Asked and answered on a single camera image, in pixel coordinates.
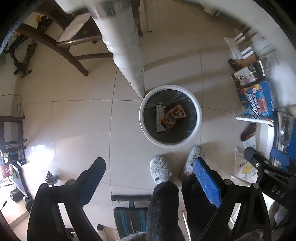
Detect black dumbbell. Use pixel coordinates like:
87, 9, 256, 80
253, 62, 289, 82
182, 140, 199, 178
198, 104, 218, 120
45, 171, 58, 186

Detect white table leg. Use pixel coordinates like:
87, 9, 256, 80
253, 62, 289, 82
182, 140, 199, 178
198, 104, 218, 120
87, 1, 145, 98

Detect black fluffy trouser legs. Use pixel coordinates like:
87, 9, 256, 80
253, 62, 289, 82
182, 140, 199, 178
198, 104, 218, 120
146, 173, 230, 241

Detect orange snack wrapper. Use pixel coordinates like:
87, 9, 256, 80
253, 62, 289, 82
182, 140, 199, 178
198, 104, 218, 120
165, 104, 187, 130

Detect black blue striped stool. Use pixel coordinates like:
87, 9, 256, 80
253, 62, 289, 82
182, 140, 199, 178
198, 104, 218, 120
111, 195, 152, 238

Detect dark wooden chair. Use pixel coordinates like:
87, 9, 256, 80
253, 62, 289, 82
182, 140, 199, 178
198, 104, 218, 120
16, 0, 144, 77

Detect white smiley plastic bag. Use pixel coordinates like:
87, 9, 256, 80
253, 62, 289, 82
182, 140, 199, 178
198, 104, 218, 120
234, 147, 258, 183

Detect right grey fluffy slipper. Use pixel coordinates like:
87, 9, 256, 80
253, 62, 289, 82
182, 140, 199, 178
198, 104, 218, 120
183, 146, 206, 175

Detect black white printed box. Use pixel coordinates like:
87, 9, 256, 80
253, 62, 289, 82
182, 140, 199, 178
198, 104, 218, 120
231, 60, 267, 88

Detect black red shoe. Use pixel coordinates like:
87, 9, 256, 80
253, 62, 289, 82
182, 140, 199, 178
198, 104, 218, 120
240, 122, 257, 142

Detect black exercise bike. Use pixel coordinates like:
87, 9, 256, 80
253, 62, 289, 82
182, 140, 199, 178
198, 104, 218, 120
4, 34, 37, 78

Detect blue snack carton box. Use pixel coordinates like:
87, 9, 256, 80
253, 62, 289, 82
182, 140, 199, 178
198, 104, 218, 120
237, 80, 276, 121

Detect white round trash bin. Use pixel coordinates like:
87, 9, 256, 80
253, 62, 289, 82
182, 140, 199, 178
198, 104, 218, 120
139, 85, 202, 148

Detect left grey fluffy slipper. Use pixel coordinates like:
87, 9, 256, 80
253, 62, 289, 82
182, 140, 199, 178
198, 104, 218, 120
149, 156, 173, 185

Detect white cardboard box trash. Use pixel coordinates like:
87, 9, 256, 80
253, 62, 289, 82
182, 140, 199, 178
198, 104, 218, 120
156, 104, 167, 132

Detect grey fluffy slipper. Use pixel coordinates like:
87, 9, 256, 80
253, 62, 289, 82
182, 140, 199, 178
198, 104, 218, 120
149, 156, 173, 185
183, 146, 206, 175

